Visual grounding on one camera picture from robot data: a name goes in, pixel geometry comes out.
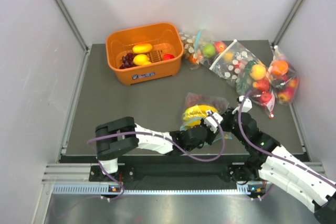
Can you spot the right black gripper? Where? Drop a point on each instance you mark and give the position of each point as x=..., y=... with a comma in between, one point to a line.
x=227, y=115

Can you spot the right bag with orange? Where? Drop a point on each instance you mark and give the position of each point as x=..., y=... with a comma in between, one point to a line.
x=283, y=77

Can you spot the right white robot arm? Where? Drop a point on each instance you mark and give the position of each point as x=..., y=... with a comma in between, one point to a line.
x=271, y=161

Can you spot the yellow fake lemon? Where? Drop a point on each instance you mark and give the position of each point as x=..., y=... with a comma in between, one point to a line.
x=141, y=59

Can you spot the yellow fake banana bunch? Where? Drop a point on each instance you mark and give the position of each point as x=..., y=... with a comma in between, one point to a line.
x=197, y=111

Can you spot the orange plastic basket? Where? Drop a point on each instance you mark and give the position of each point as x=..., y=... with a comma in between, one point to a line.
x=165, y=39

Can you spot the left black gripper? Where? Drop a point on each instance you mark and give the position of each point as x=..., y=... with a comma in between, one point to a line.
x=211, y=134

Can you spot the white zip bag with fruit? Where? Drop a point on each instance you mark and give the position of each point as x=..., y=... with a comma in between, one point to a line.
x=246, y=73

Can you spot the red fake tomato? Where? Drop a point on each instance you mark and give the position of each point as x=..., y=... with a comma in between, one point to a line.
x=168, y=57

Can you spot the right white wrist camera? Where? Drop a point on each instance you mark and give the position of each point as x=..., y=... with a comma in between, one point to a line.
x=246, y=105

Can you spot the blue zip top bag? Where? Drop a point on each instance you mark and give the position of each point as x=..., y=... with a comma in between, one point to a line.
x=191, y=123

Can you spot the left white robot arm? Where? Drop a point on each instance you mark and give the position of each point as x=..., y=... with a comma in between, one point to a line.
x=121, y=136

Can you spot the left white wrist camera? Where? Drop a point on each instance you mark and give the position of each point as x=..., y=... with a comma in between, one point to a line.
x=213, y=120

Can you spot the back bag with green apple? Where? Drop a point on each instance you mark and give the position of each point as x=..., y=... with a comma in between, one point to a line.
x=200, y=48

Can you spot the yellow fake mango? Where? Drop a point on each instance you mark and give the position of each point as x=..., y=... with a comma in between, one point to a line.
x=142, y=48

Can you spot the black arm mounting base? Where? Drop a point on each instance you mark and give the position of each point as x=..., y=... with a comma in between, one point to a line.
x=128, y=169

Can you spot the purple fake grapes in basket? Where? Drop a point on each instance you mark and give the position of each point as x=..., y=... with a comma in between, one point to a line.
x=127, y=61

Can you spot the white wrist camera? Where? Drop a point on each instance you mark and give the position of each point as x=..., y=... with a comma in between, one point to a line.
x=213, y=120
x=246, y=105

